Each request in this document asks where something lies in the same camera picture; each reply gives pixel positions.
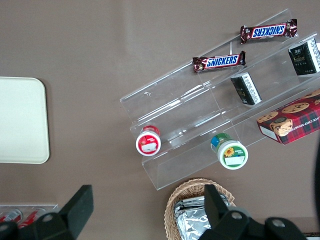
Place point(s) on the clear acrylic bottle rack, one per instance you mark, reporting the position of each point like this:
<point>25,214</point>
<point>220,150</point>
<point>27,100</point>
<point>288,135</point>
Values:
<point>52,207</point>

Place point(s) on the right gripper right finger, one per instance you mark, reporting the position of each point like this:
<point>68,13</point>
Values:
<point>216,210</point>

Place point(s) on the Snickers chocolate bar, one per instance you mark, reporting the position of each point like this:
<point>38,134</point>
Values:
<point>268,31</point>
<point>218,61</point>

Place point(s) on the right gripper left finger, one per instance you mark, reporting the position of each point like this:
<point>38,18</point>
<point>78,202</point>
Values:
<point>77,207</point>

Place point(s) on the clear acrylic tiered stand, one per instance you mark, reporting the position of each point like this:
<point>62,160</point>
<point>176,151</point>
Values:
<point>175,100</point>

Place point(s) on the red tartan cookie box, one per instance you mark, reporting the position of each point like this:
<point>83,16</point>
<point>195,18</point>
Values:
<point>290,120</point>

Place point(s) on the foil wrapped packet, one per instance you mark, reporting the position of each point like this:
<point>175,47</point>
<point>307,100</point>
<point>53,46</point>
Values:
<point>190,203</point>

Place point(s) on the dark green tea box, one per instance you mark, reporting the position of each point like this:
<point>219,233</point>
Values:
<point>246,87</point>
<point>303,57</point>

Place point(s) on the stacked foil containers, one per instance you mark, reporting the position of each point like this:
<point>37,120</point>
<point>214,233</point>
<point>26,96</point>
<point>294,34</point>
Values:
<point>190,225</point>

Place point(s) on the light oval wicker basket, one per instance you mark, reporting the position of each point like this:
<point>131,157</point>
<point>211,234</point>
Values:
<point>175,197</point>

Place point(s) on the beige plastic tray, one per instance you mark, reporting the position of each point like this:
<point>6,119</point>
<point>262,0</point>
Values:
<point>22,120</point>

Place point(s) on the green lid jar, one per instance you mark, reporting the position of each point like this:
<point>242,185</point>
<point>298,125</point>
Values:
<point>232,154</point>

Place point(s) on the red lid jar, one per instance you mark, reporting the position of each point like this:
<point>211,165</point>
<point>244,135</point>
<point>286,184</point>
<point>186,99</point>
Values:
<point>148,143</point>

